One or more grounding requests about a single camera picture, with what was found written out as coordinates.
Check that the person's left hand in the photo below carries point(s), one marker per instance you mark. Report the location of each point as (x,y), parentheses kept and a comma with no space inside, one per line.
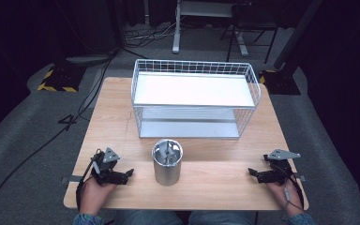
(93,195)

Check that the person's left leg in jeans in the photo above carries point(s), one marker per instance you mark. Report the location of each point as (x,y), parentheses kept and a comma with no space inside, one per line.
(150,218)

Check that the white desk frame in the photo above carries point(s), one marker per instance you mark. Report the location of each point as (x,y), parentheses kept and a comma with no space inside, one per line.
(200,9)

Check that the person's right hand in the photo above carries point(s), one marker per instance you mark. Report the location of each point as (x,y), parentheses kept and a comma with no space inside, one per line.
(282,195)

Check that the person's right leg in jeans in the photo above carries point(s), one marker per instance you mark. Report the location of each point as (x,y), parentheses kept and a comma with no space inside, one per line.
(222,218)

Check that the black slanted stand pole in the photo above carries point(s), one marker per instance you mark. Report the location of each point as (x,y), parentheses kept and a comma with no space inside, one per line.
(296,34)

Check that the black chair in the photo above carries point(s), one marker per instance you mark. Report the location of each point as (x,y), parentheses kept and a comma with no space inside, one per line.
(250,22)

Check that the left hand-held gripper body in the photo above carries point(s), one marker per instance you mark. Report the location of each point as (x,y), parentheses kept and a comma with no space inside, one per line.
(105,162)

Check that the silver metal cylinder container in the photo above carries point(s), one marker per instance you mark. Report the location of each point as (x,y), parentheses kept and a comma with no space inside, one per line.
(167,173)

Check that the black stand base hazard tape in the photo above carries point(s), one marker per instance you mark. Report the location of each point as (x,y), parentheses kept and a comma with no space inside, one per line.
(281,82)
(61,78)

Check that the grey tape strip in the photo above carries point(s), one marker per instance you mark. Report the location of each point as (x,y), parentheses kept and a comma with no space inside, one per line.
(72,179)
(299,177)

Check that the person's leg in jeans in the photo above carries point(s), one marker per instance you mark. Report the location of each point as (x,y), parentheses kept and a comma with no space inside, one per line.
(150,218)
(222,218)

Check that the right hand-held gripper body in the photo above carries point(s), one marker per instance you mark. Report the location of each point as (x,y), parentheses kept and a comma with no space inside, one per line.
(279,167)

